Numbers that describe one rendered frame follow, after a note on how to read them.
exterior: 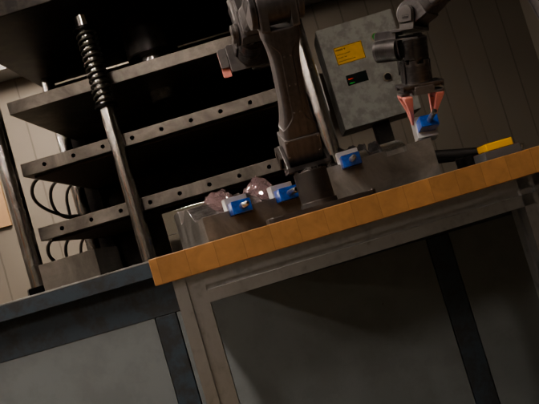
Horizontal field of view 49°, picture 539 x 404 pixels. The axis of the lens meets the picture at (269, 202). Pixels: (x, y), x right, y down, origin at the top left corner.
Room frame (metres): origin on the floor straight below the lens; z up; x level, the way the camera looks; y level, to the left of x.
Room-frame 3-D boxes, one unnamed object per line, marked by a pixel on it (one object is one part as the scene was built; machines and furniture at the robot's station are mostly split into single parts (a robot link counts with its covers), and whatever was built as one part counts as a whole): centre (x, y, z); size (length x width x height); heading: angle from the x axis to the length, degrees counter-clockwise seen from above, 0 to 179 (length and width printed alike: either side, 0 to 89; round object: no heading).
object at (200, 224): (1.51, 0.09, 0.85); 0.50 x 0.26 x 0.11; 16
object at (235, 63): (1.34, -0.05, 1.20); 0.10 x 0.07 x 0.07; 96
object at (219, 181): (2.53, 0.30, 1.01); 1.10 x 0.74 x 0.05; 89
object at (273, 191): (1.27, -0.04, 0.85); 0.13 x 0.05 x 0.05; 16
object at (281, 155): (1.08, -0.08, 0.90); 0.09 x 0.06 x 0.06; 96
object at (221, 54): (1.41, -0.01, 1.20); 0.09 x 0.07 x 0.07; 6
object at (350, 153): (1.32, -0.20, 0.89); 0.13 x 0.05 x 0.05; 179
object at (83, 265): (1.59, 0.53, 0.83); 0.20 x 0.15 x 0.07; 179
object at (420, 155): (1.59, -0.27, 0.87); 0.50 x 0.26 x 0.14; 179
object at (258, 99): (2.53, 0.30, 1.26); 1.10 x 0.74 x 0.05; 89
